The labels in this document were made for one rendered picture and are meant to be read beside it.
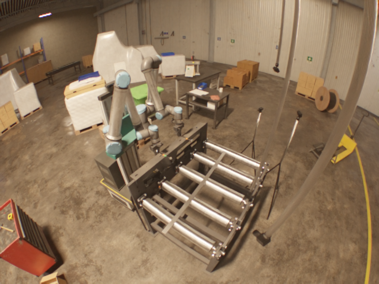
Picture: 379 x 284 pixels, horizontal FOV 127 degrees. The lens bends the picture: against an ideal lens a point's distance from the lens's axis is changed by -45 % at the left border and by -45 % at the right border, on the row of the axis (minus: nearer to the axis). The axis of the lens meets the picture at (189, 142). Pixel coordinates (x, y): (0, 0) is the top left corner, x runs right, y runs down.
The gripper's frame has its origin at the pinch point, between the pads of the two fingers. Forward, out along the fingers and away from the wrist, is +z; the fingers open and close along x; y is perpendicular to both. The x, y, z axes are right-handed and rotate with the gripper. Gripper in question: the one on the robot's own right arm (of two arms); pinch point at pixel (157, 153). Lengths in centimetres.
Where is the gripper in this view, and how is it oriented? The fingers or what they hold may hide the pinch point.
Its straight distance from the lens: 183.1
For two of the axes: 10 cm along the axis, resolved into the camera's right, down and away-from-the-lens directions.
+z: 0.0, 7.9, 6.1
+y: -8.1, -3.6, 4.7
